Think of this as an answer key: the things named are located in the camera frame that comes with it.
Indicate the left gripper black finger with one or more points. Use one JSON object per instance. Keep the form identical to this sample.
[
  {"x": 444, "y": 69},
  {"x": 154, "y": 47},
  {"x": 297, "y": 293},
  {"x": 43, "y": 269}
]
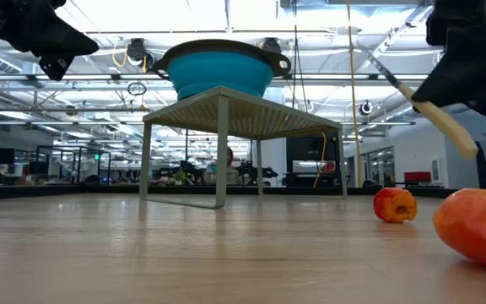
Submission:
[
  {"x": 49, "y": 25},
  {"x": 57, "y": 47}
]

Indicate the blue bowl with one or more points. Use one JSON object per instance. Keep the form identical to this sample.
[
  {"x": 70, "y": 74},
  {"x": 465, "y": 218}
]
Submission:
[{"x": 217, "y": 72}]

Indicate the background black robot arm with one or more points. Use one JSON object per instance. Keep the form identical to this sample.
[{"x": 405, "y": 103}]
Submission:
[{"x": 255, "y": 171}]

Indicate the red box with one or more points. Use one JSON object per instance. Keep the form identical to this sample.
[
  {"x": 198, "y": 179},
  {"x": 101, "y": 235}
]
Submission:
[{"x": 417, "y": 176}]

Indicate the small orange pepper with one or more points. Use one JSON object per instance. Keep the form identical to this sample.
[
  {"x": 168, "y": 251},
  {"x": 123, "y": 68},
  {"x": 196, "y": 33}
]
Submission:
[{"x": 471, "y": 228}]

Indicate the small red pepper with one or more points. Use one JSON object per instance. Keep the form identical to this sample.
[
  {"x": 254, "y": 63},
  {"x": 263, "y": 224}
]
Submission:
[{"x": 390, "y": 202}]

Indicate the black equipment cabinet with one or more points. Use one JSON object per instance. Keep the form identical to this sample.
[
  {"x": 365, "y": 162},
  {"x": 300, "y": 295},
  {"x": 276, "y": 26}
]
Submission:
[{"x": 306, "y": 150}]

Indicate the green perforated metal shelf riser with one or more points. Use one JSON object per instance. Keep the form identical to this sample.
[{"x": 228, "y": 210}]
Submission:
[{"x": 243, "y": 114}]

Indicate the person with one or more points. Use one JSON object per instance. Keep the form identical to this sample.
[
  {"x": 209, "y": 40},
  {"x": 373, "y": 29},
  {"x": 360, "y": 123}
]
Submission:
[{"x": 228, "y": 169}]

